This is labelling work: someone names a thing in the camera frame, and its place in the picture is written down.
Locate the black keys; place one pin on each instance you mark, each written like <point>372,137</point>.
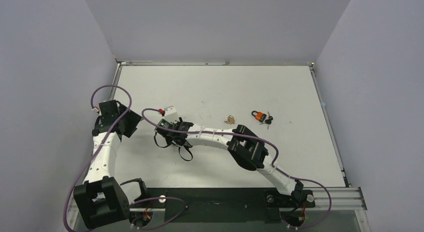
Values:
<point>268,120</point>

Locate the orange black padlock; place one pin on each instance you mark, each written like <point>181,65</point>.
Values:
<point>259,116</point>

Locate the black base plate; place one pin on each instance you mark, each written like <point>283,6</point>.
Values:
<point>222,205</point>

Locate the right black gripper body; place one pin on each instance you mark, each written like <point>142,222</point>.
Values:
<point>168,135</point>

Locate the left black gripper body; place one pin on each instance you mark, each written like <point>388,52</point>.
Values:
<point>130,121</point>

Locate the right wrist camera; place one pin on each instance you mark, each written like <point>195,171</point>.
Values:
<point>169,115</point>

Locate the small brass padlock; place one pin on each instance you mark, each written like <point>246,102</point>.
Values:
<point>230,120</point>

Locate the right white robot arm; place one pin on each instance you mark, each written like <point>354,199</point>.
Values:
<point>246,149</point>

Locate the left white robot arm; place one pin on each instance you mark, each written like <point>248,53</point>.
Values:
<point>101,200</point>

